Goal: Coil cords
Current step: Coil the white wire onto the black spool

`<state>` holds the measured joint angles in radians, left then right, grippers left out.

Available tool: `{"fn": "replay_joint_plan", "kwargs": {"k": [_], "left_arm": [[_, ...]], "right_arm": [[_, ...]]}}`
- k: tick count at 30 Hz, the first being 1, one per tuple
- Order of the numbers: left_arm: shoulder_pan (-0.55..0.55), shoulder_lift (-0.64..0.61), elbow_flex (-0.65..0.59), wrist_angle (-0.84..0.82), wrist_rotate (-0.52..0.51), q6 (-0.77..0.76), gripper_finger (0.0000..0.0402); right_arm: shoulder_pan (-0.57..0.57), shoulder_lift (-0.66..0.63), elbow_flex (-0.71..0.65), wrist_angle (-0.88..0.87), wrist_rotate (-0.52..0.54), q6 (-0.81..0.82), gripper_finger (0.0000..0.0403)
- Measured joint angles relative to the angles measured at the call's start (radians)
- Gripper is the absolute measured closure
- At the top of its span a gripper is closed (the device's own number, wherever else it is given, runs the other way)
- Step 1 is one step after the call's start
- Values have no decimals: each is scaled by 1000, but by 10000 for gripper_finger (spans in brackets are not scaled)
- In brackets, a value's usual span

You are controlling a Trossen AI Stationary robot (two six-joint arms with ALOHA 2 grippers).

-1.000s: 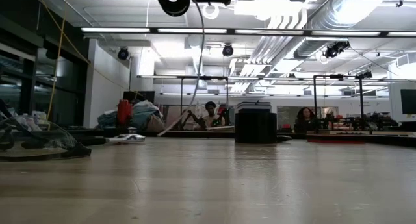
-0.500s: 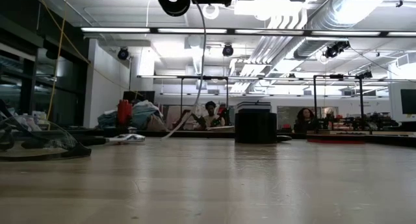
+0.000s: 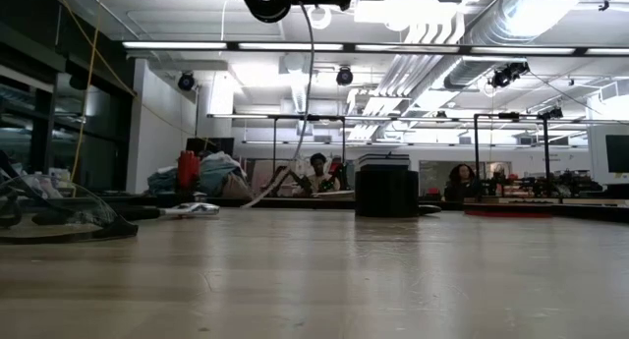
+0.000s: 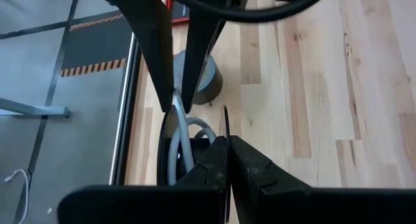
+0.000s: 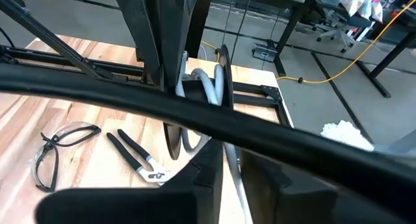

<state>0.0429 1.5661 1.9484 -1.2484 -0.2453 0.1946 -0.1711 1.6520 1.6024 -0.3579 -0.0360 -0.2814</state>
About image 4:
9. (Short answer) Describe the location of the white cord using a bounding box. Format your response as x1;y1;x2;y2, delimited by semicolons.
166;89;218;186

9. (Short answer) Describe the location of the black hazard-striped floor mat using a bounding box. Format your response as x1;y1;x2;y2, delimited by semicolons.
59;10;135;79

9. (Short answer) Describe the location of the dark grey tape roll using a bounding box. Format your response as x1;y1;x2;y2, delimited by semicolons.
172;50;224;106

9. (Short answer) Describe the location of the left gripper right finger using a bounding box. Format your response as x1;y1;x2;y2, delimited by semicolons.
231;135;416;224

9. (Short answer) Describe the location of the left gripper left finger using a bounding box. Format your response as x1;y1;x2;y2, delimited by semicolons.
57;135;231;224

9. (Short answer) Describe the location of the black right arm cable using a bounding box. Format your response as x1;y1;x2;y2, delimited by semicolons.
164;0;333;24

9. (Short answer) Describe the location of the black aluminium rig frame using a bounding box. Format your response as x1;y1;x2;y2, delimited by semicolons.
109;32;144;186

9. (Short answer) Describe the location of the red black flat case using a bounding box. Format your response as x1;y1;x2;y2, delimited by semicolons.
164;0;191;25

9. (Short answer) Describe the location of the thin white cable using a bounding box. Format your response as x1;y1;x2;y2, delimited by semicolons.
3;168;31;224

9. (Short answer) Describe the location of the grey metal table leg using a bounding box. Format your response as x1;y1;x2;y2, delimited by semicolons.
0;97;72;119

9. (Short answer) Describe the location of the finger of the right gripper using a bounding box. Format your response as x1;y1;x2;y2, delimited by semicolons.
180;0;250;114
53;0;176;114

